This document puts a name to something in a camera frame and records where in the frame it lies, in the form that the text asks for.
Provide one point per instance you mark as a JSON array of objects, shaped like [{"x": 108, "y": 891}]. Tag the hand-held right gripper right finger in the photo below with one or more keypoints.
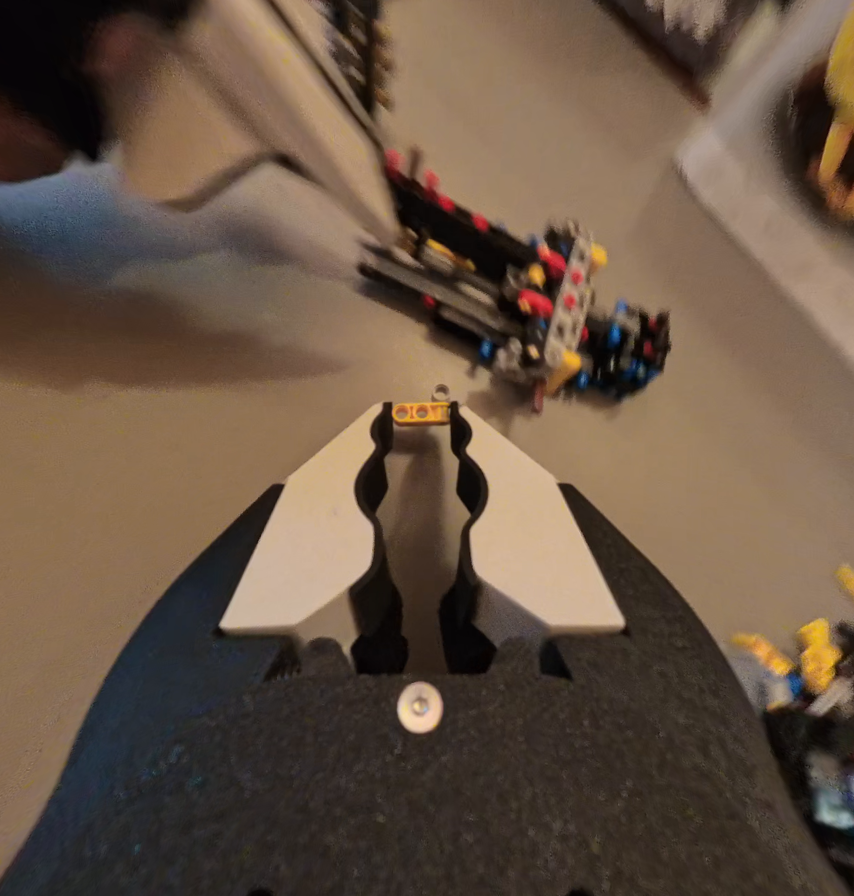
[{"x": 546, "y": 560}]

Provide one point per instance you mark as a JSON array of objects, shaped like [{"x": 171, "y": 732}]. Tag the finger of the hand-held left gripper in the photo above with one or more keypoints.
[
  {"x": 189, "y": 133},
  {"x": 308, "y": 105}
]

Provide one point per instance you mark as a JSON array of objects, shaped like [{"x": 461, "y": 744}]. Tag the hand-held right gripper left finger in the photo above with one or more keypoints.
[{"x": 301, "y": 560}]

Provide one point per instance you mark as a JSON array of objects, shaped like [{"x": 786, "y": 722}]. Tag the black toy brick engine assembly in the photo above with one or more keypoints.
[{"x": 360, "y": 49}]

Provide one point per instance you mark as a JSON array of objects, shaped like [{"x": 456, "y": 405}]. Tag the small yellow toy beam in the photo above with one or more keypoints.
[{"x": 420, "y": 412}]

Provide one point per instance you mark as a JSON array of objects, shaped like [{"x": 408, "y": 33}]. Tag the black grey toy brick chassis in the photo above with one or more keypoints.
[{"x": 525, "y": 294}]

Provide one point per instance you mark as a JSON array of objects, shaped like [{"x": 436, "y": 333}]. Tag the person's left forearm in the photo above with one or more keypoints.
[{"x": 119, "y": 224}]

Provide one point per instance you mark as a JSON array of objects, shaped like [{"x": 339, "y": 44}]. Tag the grey desk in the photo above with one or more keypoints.
[{"x": 189, "y": 455}]

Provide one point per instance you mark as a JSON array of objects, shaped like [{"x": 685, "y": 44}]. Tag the pile of toy brick pieces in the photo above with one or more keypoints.
[{"x": 818, "y": 735}]

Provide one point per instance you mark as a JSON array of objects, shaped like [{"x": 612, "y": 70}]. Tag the yellow car instruction booklet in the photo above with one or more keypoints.
[{"x": 804, "y": 175}]

